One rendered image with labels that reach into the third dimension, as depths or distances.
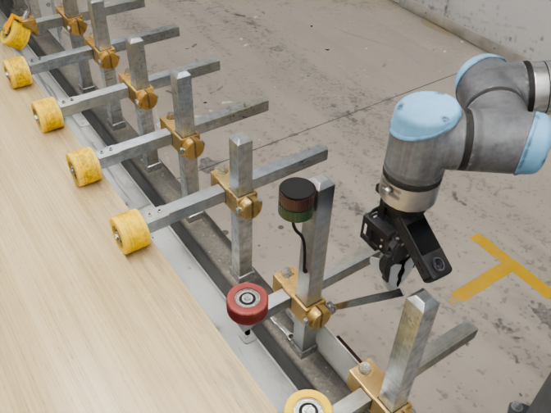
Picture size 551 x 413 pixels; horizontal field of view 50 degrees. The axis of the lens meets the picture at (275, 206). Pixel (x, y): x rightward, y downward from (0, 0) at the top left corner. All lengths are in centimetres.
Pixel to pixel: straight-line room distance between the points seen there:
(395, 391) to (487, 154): 43
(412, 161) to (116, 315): 61
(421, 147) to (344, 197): 193
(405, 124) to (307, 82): 276
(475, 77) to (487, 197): 198
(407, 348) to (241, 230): 52
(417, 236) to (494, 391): 134
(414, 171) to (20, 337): 74
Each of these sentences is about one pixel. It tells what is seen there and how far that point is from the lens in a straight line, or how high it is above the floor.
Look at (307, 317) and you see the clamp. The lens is 119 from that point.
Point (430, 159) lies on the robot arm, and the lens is 86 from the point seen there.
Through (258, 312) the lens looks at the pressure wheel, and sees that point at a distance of 113.
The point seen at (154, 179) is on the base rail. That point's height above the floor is 70.
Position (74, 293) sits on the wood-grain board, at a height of 90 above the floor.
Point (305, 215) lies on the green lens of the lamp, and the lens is 96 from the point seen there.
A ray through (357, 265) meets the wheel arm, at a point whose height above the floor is 85.
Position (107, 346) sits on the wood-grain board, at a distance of 112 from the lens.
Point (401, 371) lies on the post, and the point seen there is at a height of 97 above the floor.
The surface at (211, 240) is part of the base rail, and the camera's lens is 154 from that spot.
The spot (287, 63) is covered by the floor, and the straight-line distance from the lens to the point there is 377.
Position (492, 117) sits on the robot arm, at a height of 134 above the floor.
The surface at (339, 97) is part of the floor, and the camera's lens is 347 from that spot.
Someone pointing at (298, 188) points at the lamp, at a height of 118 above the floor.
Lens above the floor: 179
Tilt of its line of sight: 42 degrees down
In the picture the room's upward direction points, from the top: 2 degrees clockwise
